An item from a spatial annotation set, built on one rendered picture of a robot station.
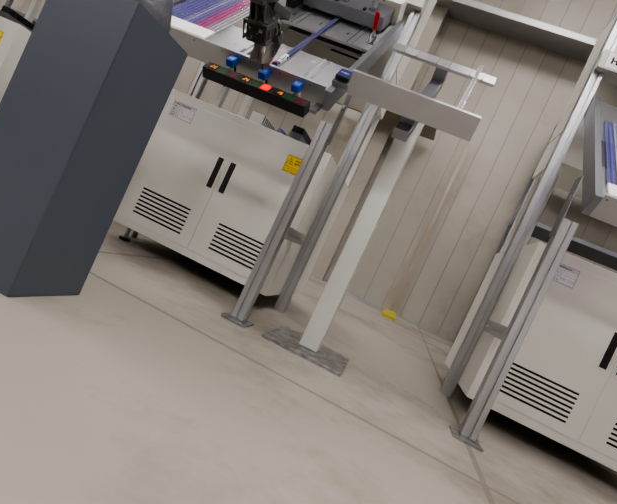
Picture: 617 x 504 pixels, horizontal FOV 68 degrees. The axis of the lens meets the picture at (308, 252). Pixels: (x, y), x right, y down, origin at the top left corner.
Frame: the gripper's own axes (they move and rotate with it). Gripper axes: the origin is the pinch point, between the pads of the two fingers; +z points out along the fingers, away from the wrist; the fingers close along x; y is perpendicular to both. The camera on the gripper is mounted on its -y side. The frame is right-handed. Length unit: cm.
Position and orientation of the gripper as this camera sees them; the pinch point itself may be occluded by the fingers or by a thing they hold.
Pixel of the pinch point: (264, 64)
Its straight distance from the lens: 144.0
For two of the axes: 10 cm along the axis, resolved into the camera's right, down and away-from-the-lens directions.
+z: -1.6, 6.7, 7.3
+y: -4.3, 6.2, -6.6
